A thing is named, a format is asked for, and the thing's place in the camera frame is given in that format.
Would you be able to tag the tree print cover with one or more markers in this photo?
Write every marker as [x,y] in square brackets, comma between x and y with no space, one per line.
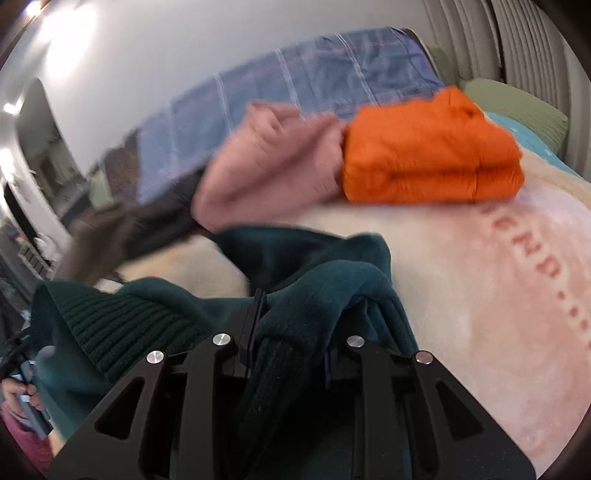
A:
[121,159]

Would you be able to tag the arched wall niche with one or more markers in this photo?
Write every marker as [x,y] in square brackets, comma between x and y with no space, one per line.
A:
[46,152]

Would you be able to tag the pink fleece blanket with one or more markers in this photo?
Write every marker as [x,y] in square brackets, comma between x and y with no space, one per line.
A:
[461,286]

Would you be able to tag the orange folded jacket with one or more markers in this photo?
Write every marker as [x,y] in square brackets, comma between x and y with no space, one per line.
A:
[425,152]

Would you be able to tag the small green cushion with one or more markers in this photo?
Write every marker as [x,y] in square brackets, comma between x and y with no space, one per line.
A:
[101,189]

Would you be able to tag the beige pleated curtain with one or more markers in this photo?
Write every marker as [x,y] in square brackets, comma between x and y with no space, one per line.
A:
[508,37]

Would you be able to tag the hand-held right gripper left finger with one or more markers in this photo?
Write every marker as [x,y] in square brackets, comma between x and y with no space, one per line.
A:
[244,341]

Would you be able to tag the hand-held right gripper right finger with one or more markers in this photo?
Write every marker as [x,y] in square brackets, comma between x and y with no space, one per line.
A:
[337,369]

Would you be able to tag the person's left forearm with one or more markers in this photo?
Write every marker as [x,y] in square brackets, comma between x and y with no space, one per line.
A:
[25,443]

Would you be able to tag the green headboard cushion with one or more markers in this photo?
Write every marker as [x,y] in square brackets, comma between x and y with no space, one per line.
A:
[443,64]

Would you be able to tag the blue plaid sheet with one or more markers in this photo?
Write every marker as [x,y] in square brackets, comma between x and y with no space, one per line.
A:
[286,101]

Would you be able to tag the person's left hand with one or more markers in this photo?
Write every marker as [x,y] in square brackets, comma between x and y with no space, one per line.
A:
[21,394]

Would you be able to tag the large green pillow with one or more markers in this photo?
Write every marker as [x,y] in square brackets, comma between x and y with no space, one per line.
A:
[521,108]

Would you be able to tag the pink folded garment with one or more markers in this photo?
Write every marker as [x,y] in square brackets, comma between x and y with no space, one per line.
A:
[272,170]

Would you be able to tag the light blue blanket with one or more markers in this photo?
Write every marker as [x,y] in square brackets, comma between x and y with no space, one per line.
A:
[531,143]

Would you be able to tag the teal fleece hooded sweater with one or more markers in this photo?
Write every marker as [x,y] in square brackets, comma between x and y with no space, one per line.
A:
[323,286]

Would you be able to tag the grey-brown plush cloth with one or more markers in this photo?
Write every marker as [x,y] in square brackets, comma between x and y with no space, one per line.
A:
[138,230]

